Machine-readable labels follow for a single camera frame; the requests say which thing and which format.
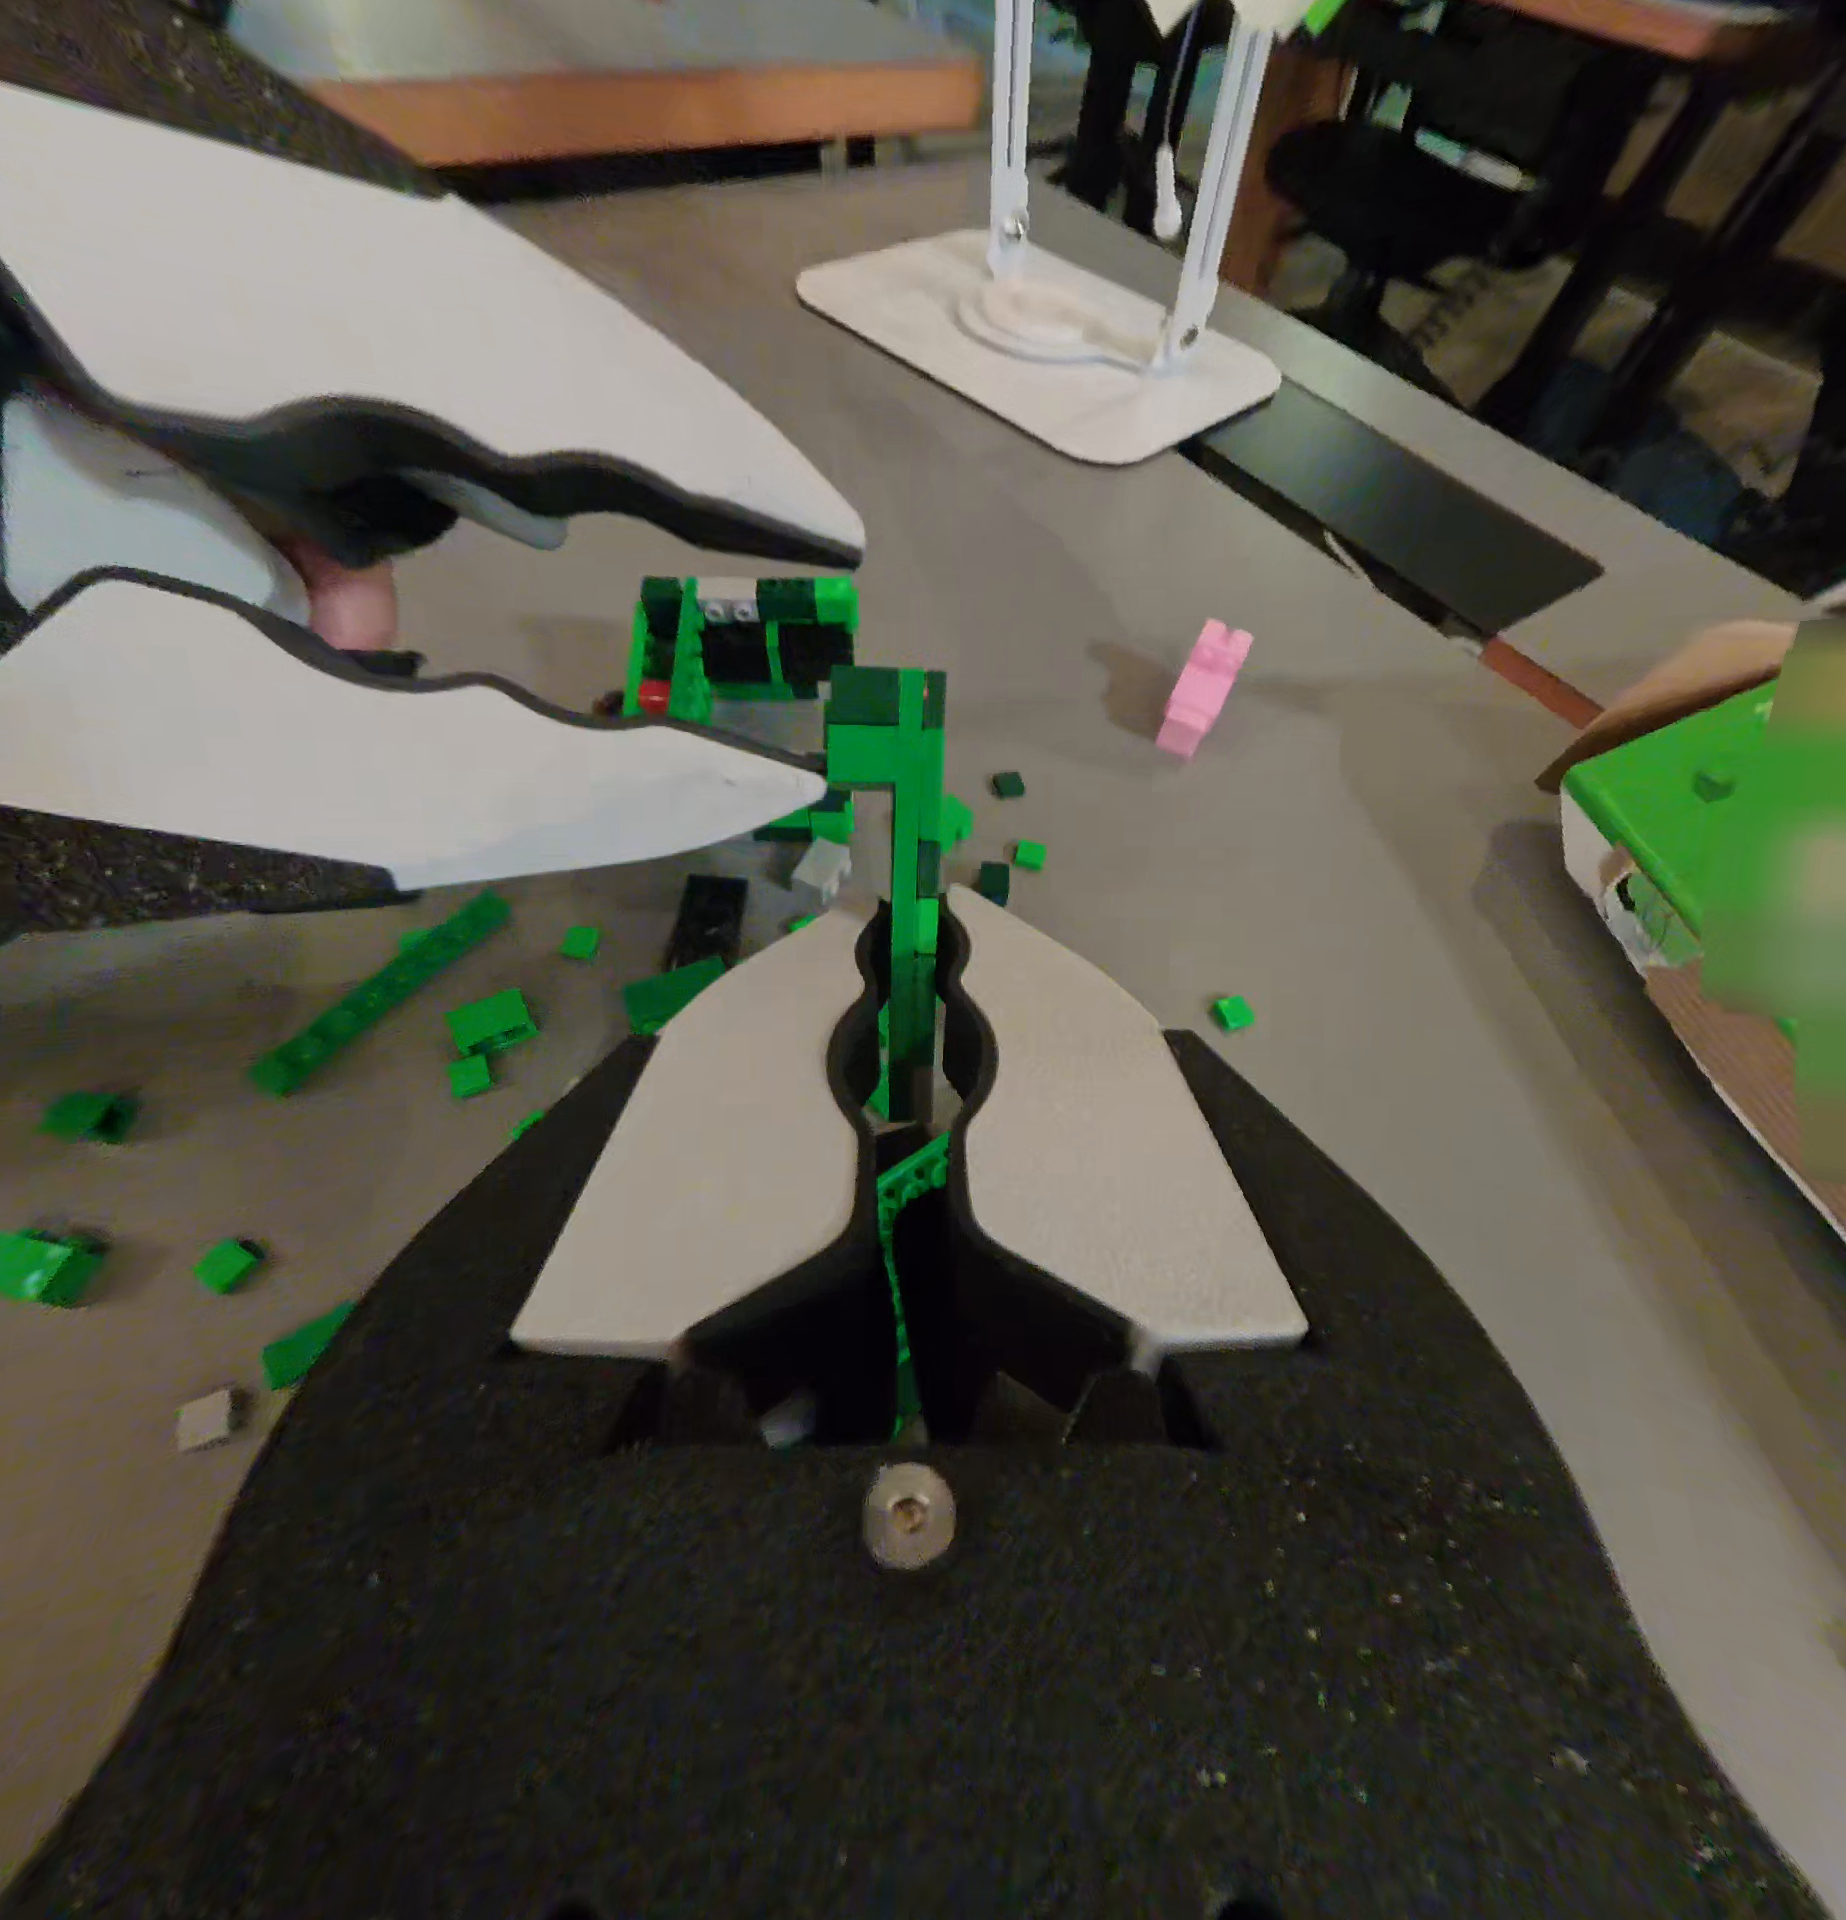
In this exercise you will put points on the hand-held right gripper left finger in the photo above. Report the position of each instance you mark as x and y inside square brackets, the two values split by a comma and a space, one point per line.
[700, 1187]

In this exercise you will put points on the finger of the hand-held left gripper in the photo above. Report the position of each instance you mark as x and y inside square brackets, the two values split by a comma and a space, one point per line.
[264, 751]
[339, 299]

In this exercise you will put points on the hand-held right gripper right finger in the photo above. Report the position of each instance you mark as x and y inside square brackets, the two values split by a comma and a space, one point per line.
[1117, 1187]

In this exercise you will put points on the green mosaic brick cube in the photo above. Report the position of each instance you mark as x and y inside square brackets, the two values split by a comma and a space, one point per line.
[907, 840]

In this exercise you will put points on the grey desk with wooden edge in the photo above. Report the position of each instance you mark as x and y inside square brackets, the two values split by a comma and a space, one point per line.
[637, 105]

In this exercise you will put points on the person's left hand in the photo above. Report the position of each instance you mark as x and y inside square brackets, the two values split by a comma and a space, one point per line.
[350, 603]

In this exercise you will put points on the loose small green bricks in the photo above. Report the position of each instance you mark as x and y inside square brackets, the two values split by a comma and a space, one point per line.
[487, 1022]

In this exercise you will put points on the black brick plate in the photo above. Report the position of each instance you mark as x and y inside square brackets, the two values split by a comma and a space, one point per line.
[705, 918]

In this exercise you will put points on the long green brick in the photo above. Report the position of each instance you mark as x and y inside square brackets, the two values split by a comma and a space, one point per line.
[368, 997]

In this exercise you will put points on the dark green brick build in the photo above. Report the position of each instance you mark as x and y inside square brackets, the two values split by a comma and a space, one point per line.
[742, 645]

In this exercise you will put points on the pink toy pig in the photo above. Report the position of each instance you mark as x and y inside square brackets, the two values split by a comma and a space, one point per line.
[1199, 692]

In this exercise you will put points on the small grey tile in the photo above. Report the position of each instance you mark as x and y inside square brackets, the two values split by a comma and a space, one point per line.
[209, 1418]

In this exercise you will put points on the green toy box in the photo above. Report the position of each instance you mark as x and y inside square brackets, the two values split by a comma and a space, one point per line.
[1658, 809]

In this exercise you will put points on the black office chair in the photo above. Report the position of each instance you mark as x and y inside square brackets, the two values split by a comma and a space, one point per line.
[1388, 194]

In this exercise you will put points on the white stand with instruction booklet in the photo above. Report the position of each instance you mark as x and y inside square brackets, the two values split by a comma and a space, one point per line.
[1658, 23]

